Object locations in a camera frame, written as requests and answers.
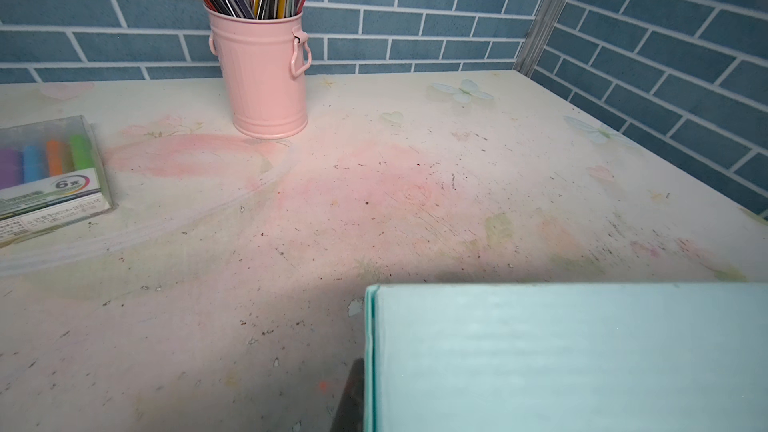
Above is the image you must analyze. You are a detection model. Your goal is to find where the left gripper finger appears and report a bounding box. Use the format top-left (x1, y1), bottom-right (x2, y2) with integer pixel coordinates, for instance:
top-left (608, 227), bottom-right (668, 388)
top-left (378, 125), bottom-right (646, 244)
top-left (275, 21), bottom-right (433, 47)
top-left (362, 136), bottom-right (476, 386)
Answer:
top-left (330, 358), bottom-right (365, 432)

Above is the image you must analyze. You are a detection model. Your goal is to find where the light blue paper box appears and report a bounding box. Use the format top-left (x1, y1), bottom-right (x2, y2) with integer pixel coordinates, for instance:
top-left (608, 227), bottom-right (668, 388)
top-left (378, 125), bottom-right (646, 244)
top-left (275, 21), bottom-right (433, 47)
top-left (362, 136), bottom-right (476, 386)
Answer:
top-left (364, 283), bottom-right (767, 431)

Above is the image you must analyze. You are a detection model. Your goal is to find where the pink metal pencil cup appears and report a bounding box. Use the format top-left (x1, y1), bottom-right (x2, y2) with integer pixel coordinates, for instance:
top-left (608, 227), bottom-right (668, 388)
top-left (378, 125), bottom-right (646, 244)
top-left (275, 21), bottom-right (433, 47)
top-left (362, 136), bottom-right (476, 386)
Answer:
top-left (208, 11), bottom-right (312, 139)

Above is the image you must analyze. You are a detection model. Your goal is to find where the clear highlighter marker pack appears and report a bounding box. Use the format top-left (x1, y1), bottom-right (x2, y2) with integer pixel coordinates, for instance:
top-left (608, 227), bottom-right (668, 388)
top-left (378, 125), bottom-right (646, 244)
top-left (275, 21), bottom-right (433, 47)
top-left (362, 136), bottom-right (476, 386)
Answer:
top-left (1, 115), bottom-right (114, 247)

